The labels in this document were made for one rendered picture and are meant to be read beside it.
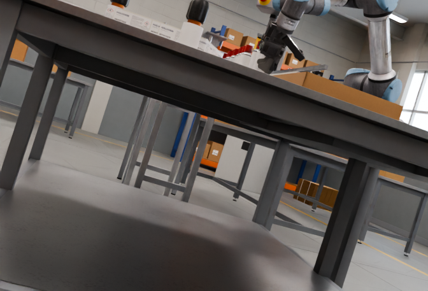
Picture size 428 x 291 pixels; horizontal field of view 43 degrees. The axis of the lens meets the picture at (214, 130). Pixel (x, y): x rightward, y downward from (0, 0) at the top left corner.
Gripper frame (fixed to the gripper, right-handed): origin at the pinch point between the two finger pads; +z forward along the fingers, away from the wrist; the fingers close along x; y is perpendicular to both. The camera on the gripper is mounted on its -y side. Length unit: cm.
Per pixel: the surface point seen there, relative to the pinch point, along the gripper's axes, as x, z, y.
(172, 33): -46, 15, 34
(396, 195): -535, 346, -466
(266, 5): -57, -9, -3
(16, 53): -485, 288, 173
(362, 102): 72, -31, -2
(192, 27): -27.1, 2.2, 29.4
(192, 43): -24.1, 7.6, 27.1
